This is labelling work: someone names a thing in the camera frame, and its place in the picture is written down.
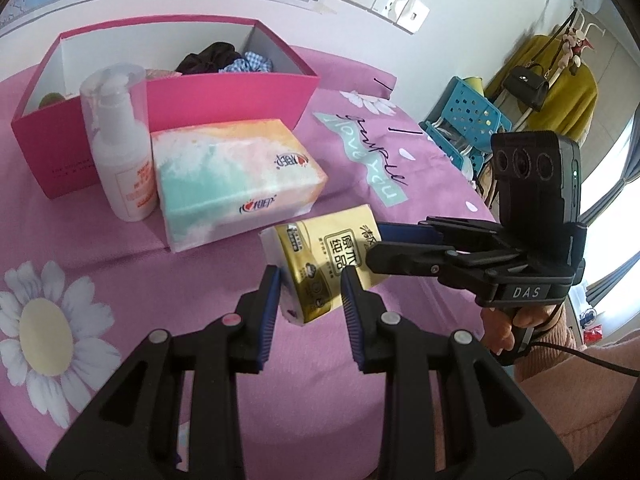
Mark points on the hanging white toy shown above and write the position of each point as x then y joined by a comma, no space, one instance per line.
575,47

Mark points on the person's right hand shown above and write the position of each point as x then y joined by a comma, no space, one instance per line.
500,330

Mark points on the black scrunchie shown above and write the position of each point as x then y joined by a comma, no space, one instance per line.
205,57

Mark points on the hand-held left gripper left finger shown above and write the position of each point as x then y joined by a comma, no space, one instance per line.
267,310

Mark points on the person's right forearm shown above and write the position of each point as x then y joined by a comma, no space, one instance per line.
585,410

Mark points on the yellow tissue packet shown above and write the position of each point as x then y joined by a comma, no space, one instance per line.
320,260

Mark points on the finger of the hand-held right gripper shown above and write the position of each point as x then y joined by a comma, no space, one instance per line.
400,232
405,257

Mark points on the black handbag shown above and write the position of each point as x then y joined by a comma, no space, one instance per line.
525,85

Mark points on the green plush toy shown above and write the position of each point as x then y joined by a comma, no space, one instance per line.
50,100

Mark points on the pastel tissue pack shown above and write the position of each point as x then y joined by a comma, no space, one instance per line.
225,180

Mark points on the white pump bottle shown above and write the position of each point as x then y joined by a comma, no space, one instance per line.
122,170

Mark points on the blue gingham scrunchie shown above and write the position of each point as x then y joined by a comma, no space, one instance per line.
247,62

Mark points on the white coat rack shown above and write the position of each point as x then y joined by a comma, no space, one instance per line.
592,26

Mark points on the yellow coat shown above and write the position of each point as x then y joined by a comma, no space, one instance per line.
570,100

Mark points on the blue perforated basket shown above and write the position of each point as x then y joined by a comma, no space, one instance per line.
470,105

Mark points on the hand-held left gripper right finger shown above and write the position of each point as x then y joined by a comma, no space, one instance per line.
352,315

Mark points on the pink cardboard box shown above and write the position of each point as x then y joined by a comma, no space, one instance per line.
225,100

